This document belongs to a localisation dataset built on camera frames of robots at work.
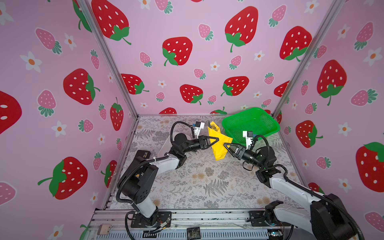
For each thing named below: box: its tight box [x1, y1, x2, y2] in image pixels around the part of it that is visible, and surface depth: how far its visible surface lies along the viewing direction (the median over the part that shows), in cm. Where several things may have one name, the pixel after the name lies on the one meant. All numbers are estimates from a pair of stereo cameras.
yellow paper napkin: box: [207, 121, 233, 161], surface depth 74 cm
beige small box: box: [97, 224, 112, 235], surface depth 71 cm
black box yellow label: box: [134, 150, 151, 160], surface depth 98 cm
